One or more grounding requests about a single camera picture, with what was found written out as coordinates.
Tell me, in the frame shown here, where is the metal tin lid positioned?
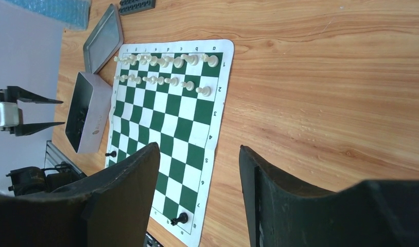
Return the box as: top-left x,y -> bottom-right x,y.
82,4 -> 124,74

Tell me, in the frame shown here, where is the white chess knight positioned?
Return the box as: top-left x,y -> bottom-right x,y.
180,54 -> 199,66

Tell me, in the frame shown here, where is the translucent blue plastic container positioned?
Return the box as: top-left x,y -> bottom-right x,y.
6,0 -> 92,30

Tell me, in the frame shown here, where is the dark grey lego baseplate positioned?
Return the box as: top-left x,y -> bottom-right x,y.
118,0 -> 156,15

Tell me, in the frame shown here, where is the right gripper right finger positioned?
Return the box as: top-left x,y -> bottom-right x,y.
239,146 -> 419,246

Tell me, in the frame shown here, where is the black chess pawn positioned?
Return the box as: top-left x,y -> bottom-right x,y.
104,151 -> 117,157

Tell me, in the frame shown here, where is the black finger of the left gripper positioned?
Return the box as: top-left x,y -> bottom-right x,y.
0,86 -> 63,104
11,122 -> 64,136

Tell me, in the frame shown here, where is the white chess pawn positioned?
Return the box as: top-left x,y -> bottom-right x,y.
196,86 -> 212,97
164,77 -> 179,86
179,81 -> 195,91

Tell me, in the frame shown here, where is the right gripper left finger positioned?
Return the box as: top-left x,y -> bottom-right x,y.
0,142 -> 160,246

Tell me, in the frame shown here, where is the white chess rook corner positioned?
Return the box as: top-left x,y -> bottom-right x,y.
201,54 -> 219,67

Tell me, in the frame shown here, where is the metal tin with black pieces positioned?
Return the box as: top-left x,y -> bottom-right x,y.
65,72 -> 112,153

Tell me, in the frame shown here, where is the green white chess mat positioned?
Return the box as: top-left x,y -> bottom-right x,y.
105,39 -> 234,246

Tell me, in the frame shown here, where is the black chess rook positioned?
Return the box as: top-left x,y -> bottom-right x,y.
170,212 -> 189,226

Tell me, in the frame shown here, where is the white chess bishop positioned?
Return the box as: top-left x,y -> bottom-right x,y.
164,56 -> 184,68

